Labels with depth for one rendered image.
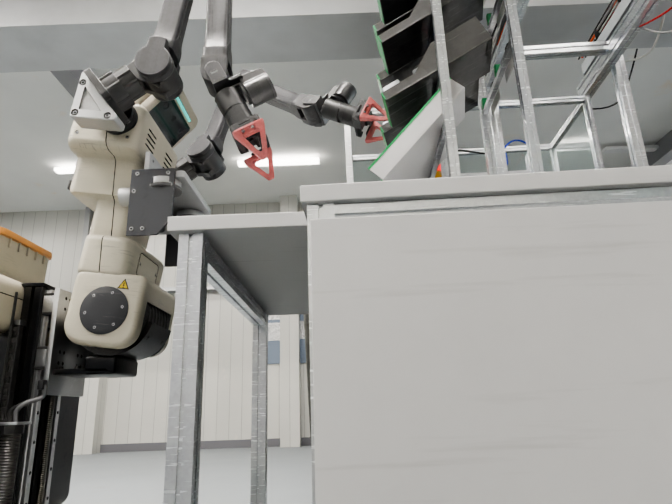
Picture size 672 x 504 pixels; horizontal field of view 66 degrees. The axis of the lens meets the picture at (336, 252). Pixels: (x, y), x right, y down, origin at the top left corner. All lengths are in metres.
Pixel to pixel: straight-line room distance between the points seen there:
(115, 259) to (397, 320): 0.69
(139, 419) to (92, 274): 8.01
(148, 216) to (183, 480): 0.57
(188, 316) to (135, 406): 8.28
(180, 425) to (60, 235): 9.53
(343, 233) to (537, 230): 0.30
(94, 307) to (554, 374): 0.91
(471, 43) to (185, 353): 0.92
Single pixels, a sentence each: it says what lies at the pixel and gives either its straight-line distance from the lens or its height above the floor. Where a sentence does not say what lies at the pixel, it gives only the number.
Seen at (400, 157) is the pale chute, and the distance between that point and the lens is 1.17.
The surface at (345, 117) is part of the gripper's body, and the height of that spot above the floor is 1.29.
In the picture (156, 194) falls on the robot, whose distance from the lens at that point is 1.23.
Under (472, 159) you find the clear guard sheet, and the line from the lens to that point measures 3.26.
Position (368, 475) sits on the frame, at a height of 0.41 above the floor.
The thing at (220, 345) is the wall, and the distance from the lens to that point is 8.91.
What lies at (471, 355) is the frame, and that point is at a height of 0.57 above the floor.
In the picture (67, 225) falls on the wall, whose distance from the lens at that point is 10.42.
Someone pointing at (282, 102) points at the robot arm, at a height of 1.41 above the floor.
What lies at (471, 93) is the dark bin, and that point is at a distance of 1.48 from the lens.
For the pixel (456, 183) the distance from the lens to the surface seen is 0.86.
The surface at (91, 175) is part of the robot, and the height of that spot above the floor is 1.06.
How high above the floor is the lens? 0.50
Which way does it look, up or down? 17 degrees up
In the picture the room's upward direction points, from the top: 2 degrees counter-clockwise
